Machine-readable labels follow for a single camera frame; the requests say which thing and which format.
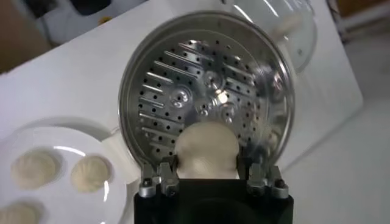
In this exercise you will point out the stainless steel steamer basket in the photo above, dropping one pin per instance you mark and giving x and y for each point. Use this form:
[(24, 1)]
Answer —
[(182, 76)]

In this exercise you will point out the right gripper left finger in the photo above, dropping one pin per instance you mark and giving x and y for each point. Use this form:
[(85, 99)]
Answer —
[(147, 182)]

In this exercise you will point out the cream steamed baozi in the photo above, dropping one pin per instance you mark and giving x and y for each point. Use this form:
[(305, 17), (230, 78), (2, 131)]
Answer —
[(207, 146), (18, 214), (90, 173), (33, 169)]

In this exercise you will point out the white and black robot base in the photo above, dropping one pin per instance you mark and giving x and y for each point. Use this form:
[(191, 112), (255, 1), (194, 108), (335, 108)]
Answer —
[(61, 27)]

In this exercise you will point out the white round plate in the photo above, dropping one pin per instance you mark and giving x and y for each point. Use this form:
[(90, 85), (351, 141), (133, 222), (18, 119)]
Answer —
[(67, 210)]

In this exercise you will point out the white side desk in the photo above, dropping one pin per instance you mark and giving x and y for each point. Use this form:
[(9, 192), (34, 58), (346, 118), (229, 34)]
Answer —
[(365, 18)]

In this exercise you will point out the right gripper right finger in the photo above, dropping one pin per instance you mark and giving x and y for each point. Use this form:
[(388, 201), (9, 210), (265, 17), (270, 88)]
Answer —
[(274, 182)]

